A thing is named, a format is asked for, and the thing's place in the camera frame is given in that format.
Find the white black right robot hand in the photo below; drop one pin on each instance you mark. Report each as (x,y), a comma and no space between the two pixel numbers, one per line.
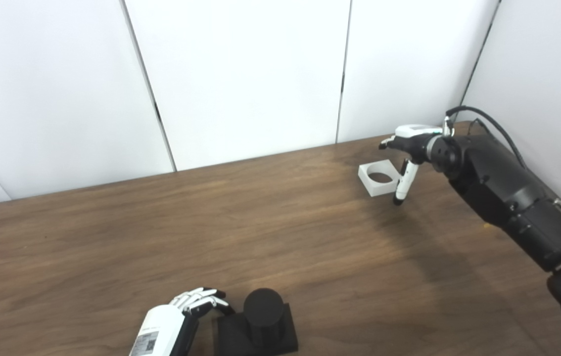
(416,132)

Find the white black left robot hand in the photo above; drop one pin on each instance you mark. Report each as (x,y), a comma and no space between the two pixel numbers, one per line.
(159,329)

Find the white square piece with hole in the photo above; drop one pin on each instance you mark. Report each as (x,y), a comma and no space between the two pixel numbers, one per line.
(377,189)

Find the black peg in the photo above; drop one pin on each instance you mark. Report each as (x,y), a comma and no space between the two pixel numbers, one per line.
(263,311)

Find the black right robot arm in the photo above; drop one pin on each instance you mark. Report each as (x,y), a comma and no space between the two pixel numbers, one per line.
(508,193)

